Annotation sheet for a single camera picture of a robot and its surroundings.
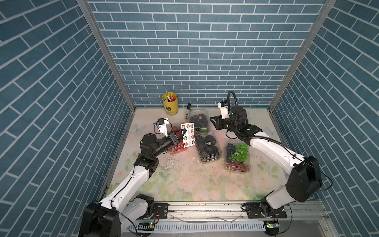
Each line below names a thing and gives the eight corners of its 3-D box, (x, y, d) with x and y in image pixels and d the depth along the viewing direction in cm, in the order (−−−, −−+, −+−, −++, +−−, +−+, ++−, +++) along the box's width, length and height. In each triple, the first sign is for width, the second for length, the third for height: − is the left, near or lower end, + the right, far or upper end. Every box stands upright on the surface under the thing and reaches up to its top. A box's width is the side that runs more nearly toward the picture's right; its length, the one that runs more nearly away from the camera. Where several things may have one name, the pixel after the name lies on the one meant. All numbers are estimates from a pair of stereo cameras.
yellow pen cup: (163, 116, 117) (160, 102, 106) (165, 105, 125) (163, 92, 114) (177, 116, 117) (176, 102, 106) (179, 105, 125) (177, 92, 114)
